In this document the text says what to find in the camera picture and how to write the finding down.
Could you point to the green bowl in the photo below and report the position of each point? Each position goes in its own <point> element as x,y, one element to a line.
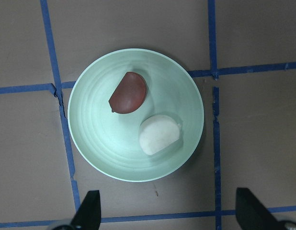
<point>109,141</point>

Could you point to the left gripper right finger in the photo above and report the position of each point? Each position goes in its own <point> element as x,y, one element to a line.
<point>251,214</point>

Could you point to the brown bun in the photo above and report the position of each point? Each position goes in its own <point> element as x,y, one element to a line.
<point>129,95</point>

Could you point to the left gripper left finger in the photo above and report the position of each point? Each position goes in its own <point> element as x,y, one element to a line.
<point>88,216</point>

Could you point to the white bun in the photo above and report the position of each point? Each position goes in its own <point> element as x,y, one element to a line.
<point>157,133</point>

